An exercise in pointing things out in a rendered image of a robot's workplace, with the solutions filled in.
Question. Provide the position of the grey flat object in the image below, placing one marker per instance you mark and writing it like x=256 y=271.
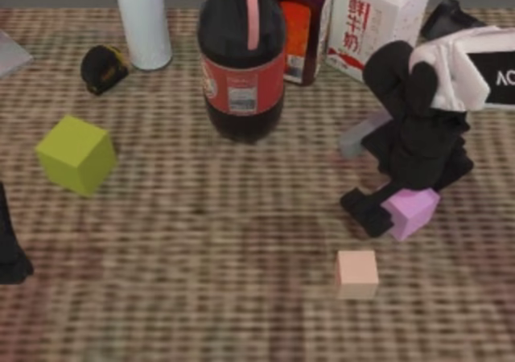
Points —
x=12 y=54

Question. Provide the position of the black tape measure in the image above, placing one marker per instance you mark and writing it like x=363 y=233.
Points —
x=102 y=70

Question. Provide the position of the peach pink cube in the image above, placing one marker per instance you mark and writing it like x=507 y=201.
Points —
x=357 y=271

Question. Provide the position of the lime green cube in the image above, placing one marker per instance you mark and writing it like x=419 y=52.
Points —
x=76 y=155

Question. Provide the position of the white milk carton red print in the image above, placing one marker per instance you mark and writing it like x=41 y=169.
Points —
x=370 y=20

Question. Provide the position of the purple cube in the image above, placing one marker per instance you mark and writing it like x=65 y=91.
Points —
x=414 y=213

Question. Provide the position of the cola bottle with red label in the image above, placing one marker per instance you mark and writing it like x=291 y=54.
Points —
x=241 y=72

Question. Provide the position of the dark bottle with orange label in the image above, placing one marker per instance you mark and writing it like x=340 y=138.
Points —
x=301 y=36

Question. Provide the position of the white cylindrical tumbler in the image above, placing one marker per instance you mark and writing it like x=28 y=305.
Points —
x=145 y=20

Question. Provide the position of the brown woven table mat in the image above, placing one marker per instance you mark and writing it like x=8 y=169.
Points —
x=225 y=257

